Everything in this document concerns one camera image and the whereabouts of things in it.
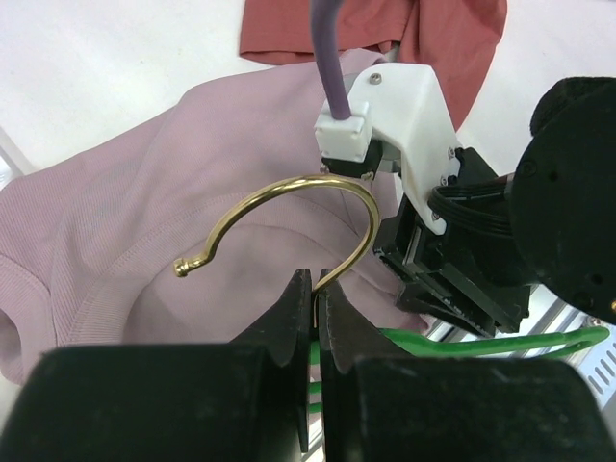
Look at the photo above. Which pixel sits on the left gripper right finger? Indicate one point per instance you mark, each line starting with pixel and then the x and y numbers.
pixel 346 336

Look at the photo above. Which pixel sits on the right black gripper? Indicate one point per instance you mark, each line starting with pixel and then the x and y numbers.
pixel 551 222

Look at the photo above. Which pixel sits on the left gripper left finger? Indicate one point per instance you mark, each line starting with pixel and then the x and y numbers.
pixel 278 408

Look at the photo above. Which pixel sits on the pink tank top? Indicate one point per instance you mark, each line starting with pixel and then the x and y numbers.
pixel 87 246

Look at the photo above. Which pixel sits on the red tank top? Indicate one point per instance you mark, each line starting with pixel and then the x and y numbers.
pixel 457 38

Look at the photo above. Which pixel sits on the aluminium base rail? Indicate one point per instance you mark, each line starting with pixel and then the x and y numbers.
pixel 555 329

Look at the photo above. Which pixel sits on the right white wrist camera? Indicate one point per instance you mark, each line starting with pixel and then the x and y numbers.
pixel 403 106

